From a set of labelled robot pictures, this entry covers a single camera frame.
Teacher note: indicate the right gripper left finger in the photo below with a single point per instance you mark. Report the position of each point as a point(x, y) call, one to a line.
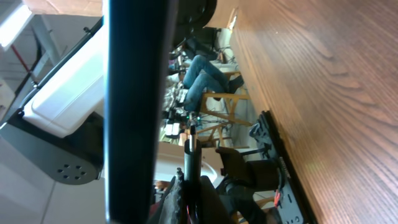
point(172, 208)

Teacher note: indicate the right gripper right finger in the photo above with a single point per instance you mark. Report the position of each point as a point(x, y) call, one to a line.
point(211, 207)

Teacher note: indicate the blue Galaxy smartphone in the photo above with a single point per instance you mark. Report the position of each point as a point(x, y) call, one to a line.
point(139, 37)

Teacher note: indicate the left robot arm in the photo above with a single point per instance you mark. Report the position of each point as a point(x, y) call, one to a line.
point(101, 103)

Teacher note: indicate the wooden chair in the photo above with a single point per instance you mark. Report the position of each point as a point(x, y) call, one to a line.
point(213, 135)

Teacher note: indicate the seated person in jeans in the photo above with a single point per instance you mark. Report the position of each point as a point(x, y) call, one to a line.
point(201, 75)

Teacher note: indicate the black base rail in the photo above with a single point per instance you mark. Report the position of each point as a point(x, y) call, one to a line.
point(290, 199)

